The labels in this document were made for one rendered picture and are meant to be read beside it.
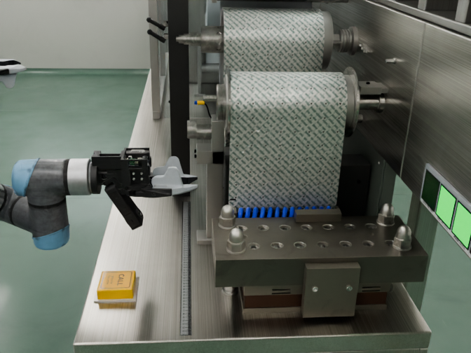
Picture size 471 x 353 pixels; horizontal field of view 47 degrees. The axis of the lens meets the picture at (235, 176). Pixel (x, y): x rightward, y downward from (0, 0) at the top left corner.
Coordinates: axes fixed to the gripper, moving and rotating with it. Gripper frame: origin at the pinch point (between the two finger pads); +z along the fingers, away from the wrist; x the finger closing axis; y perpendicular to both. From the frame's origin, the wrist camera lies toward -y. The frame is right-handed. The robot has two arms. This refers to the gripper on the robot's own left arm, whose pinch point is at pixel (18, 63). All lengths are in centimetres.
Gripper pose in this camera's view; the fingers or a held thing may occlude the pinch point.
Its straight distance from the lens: 161.3
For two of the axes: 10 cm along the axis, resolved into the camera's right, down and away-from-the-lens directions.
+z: 7.8, -2.4, 5.8
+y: -1.1, 8.6, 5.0
